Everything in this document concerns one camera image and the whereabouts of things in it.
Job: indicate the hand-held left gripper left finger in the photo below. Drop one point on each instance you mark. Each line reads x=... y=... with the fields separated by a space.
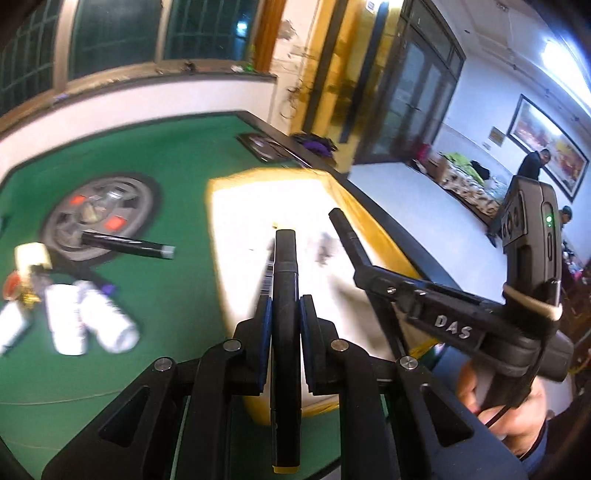
x=264 y=341

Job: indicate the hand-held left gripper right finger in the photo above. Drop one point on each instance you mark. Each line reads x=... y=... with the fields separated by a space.
x=307 y=341

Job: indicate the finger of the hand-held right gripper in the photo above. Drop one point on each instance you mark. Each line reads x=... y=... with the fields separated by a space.
x=388 y=288

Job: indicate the black marker yellow cap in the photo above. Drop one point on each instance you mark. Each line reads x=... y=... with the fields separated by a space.
x=286 y=286

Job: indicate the gold cardboard box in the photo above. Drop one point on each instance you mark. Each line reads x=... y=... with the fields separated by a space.
x=240 y=240

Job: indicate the large white plastic bottle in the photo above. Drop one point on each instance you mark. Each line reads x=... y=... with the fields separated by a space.
x=108 y=323
x=67 y=318

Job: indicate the black marker grey cap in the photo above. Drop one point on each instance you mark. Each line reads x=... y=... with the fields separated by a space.
x=129 y=246

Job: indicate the small white bottle red print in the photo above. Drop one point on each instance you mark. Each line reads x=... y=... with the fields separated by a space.
x=14 y=327

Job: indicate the person's right forearm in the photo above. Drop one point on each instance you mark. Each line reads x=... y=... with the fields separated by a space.
x=542 y=450

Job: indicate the person's right hand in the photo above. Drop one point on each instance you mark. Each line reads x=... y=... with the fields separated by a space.
x=512 y=415

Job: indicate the bed with printed blanket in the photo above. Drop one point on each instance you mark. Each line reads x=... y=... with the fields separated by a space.
x=466 y=184

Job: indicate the red bag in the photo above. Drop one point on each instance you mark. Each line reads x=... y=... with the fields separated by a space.
x=422 y=154

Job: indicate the purple clothing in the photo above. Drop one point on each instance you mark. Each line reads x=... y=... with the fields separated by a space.
x=318 y=144

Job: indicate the black tablet on table edge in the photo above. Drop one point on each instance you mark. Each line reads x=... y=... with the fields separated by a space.
x=263 y=145

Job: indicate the glass door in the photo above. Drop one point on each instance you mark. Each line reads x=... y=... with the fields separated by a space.
x=415 y=92

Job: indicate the round grey table control panel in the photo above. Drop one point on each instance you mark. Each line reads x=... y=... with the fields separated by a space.
x=115 y=198

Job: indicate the ceiling light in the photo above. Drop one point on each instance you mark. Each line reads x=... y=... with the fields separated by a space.
x=558 y=53

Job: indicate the white plastic box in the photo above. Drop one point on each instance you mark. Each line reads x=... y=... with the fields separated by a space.
x=32 y=254

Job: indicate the wooden framed window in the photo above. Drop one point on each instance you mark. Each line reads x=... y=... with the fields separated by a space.
x=115 y=32

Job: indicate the framed wall painting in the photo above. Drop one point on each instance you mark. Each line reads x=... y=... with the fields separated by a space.
x=549 y=138

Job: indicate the small yellow wall sign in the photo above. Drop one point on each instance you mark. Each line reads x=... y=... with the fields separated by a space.
x=496 y=136

